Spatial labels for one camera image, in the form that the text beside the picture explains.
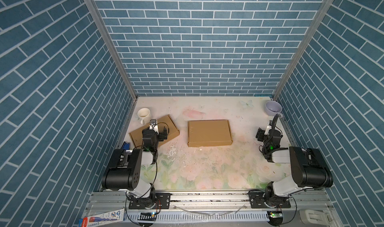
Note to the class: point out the white red blue carton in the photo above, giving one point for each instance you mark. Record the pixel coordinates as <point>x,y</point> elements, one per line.
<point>103,219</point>

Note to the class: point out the brown cardboard box top sheet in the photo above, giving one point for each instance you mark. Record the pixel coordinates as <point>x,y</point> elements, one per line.
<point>136,135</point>

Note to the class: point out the white slotted cable duct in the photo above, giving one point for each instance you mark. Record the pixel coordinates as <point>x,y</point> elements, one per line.
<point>182,217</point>

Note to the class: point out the white plastic device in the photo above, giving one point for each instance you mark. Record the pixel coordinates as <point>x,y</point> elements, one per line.
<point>314,217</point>

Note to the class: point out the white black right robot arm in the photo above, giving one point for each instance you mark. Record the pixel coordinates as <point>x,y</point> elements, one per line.
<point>309,170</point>

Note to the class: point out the lavender ceramic mug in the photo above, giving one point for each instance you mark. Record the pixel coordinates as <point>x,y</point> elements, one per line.
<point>273,108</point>

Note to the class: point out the brown cardboard box sheet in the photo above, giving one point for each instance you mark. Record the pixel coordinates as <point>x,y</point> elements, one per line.
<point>136,135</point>
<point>209,133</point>

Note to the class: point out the white ceramic mug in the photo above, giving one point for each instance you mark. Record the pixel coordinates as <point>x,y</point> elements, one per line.
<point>144,115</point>

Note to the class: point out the aluminium left corner post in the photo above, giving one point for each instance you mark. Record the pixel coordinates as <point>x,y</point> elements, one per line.
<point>98,20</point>

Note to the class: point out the aluminium corner post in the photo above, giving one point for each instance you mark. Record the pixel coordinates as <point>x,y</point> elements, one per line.
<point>319,16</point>
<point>98,20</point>

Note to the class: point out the aluminium right corner post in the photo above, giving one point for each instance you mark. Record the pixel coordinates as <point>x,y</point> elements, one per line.
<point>319,16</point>

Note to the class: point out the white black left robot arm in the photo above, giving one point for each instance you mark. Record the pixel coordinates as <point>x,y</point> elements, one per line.
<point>124,168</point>

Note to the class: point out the blue object at left wall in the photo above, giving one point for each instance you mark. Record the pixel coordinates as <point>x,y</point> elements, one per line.
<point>126,146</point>

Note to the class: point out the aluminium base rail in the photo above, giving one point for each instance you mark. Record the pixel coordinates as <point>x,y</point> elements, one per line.
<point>214,200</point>

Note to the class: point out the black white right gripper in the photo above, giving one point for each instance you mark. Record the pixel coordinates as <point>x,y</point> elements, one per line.
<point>260,134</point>

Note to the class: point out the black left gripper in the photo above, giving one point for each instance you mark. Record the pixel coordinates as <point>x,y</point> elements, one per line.
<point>162,135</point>

